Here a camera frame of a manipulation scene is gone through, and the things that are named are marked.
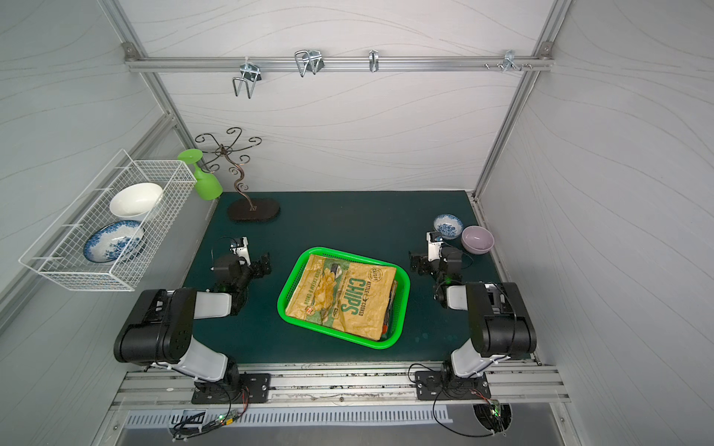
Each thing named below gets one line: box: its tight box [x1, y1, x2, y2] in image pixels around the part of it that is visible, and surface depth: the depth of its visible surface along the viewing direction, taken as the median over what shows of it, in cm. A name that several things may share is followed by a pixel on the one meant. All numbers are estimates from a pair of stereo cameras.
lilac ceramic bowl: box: [461, 225, 496, 255], surface depth 103 cm
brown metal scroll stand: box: [195, 127, 280, 223], surface depth 100 cm
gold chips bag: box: [285, 253, 398, 342], surface depth 82 cm
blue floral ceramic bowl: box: [433, 213, 464, 240], surface depth 110 cm
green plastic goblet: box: [177, 148, 224, 201], surface depth 95 cm
